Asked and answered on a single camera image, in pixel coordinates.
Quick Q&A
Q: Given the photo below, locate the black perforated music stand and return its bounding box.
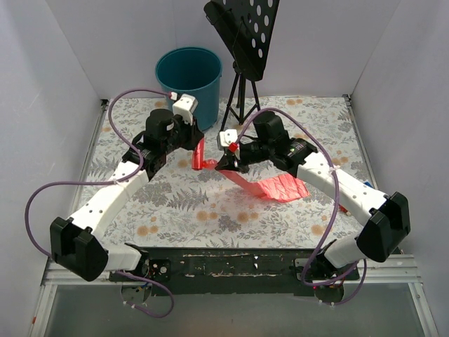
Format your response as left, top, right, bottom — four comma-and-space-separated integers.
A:
203, 0, 279, 130

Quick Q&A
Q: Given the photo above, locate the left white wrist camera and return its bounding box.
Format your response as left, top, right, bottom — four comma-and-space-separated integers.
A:
172, 94, 198, 125

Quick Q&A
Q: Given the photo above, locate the floral patterned table mat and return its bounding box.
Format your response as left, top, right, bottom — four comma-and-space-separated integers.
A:
103, 96, 371, 249

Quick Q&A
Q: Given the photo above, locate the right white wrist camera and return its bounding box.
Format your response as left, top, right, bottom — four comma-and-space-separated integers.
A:
217, 129, 239, 150

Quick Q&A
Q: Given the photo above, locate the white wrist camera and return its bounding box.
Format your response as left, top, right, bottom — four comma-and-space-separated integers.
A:
172, 94, 198, 125
217, 129, 239, 150

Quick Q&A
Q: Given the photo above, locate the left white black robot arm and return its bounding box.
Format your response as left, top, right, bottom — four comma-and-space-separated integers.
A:
50, 108, 203, 282

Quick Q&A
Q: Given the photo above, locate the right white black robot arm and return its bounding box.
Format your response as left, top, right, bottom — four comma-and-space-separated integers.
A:
217, 111, 410, 279

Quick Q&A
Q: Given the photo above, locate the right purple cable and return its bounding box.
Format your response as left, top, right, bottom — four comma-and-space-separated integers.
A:
229, 108, 368, 305

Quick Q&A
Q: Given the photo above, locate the teal plastic trash bin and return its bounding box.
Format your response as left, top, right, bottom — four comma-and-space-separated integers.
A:
155, 47, 222, 131

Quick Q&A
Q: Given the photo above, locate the red plastic trash bag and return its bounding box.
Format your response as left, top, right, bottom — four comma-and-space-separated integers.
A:
192, 139, 310, 203

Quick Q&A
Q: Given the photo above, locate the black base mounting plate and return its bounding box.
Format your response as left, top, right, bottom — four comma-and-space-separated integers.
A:
108, 247, 361, 298

